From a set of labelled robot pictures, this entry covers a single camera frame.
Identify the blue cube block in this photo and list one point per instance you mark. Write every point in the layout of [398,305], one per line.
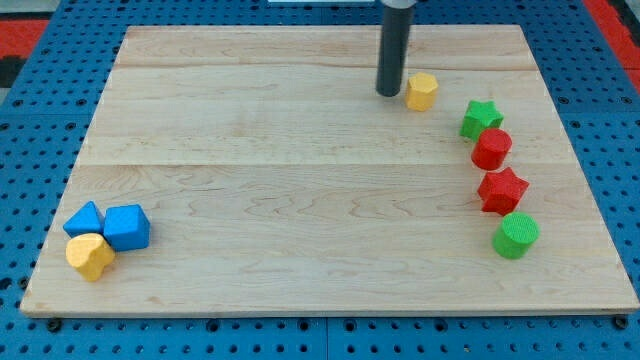
[127,228]

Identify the yellow heart block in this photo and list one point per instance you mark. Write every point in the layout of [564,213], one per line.
[89,254]

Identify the light wooden board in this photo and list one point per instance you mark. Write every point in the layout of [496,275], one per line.
[278,183]

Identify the yellow hexagon block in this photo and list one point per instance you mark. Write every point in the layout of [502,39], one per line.
[421,91]

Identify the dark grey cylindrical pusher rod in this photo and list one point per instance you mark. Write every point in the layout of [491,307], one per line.
[395,29]

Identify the green star block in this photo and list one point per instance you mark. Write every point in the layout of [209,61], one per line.
[479,116]

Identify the red cylinder block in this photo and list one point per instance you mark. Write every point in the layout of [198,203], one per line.
[491,149]

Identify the red star block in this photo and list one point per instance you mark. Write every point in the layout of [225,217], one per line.
[501,191]

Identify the green cylinder block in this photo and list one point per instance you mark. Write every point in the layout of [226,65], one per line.
[516,233]

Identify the blue triangle block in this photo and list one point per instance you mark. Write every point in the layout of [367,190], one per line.
[88,219]

